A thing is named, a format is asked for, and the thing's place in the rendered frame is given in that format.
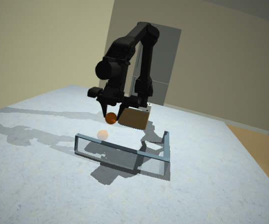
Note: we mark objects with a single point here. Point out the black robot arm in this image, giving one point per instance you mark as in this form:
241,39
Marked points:
116,61

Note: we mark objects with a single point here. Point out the grey l-shaped wall trim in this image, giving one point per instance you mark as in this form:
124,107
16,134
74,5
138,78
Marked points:
165,157

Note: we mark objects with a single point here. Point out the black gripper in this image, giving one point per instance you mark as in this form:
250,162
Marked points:
132,101

